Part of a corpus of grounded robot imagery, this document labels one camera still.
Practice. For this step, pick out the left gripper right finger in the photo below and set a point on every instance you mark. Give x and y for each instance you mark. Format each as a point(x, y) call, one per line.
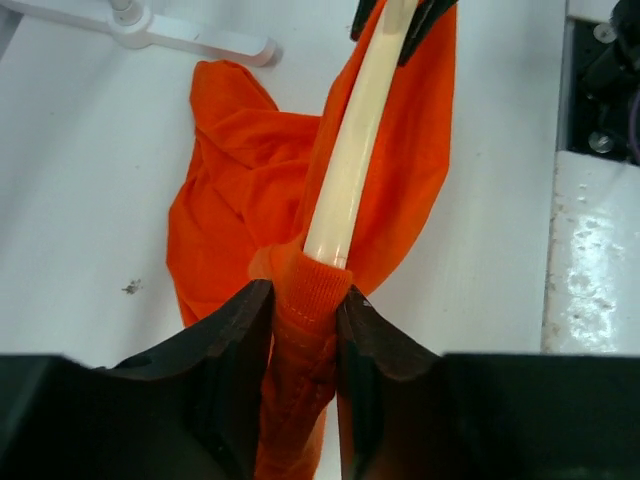
point(388, 407)

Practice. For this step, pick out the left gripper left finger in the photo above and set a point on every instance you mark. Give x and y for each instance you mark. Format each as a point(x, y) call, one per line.
point(188, 408)

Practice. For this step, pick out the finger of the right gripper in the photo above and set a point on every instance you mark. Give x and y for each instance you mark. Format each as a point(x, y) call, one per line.
point(426, 15)
point(363, 12)

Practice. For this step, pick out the orange t shirt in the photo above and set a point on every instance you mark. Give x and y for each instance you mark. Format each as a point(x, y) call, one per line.
point(247, 202)

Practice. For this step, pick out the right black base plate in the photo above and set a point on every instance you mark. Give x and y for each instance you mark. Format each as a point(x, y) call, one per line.
point(603, 102)

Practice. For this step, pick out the silver white clothes rack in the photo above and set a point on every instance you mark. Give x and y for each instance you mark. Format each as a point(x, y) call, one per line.
point(134, 25)

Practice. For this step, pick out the wooden hanger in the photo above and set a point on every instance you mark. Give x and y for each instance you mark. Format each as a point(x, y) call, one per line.
point(332, 226)

